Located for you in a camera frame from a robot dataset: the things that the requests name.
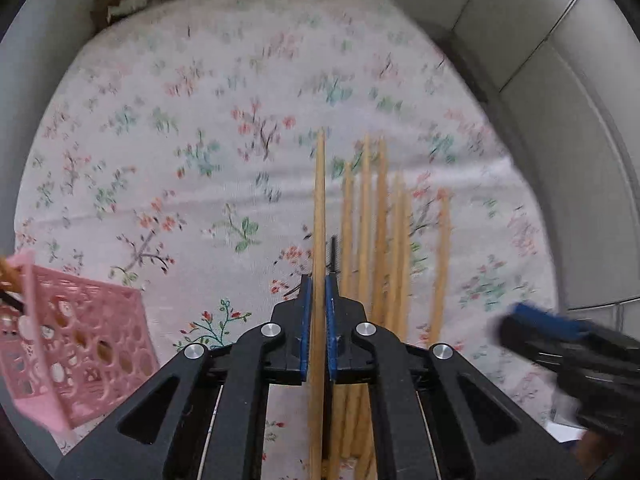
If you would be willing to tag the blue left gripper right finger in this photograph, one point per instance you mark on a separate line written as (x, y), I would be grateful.
(332, 298)

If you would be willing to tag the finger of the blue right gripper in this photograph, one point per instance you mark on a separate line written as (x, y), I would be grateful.
(550, 325)

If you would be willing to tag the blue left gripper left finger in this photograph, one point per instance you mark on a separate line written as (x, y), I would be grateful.
(305, 301)

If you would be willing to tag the floral tablecloth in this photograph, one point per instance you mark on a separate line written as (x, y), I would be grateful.
(176, 156)

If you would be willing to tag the pink perforated utensil holder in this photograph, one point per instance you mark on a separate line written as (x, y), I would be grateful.
(78, 350)

